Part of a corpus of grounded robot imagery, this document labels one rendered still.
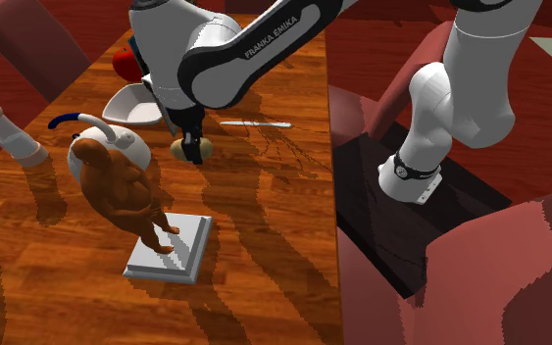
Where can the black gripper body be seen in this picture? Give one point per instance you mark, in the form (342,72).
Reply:
(190,124)

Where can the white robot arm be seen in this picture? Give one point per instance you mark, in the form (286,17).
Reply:
(476,76)

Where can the tan potato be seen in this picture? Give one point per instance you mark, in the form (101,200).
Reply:
(207,149)

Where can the white bowl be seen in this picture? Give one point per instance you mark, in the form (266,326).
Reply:
(134,111)

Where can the silver knife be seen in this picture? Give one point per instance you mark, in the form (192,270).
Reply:
(256,124)

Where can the red tomato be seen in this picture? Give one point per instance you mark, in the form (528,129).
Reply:
(123,64)

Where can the brown figure on grey base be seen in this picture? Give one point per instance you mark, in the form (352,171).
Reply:
(122,191)

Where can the wooden table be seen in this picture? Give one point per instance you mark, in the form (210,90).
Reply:
(266,229)

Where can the dark red armchair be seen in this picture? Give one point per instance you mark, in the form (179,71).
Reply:
(31,43)

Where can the white and pink grinder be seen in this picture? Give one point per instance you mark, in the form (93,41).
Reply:
(10,138)

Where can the dark robot stand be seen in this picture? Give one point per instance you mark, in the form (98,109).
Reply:
(390,224)

